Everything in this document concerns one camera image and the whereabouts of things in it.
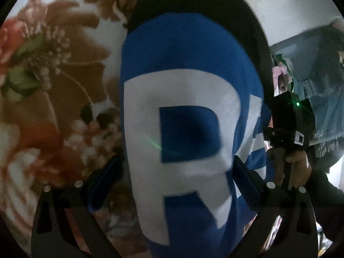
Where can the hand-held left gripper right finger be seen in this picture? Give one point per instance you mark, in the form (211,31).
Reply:
(248,173)

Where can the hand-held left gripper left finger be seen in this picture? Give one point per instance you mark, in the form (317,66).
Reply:
(107,184)

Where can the blue and black lettered sweatshirt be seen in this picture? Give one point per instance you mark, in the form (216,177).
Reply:
(188,113)

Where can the person's right forearm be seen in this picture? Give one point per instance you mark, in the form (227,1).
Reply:
(326,193)

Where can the pink cloth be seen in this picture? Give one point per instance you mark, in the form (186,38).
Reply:
(280,76)

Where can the floral brown and white blanket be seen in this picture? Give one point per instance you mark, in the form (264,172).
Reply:
(59,86)

